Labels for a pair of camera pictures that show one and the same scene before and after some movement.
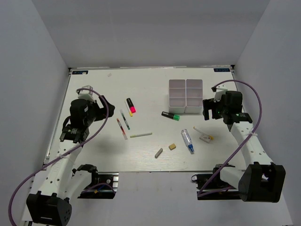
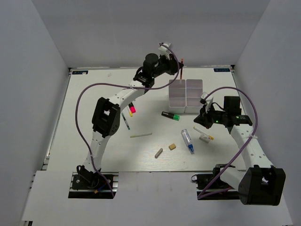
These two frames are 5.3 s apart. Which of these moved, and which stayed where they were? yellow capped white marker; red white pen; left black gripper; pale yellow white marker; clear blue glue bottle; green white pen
Moved: red white pen; left black gripper
Stayed: pale yellow white marker; green white pen; yellow capped white marker; clear blue glue bottle
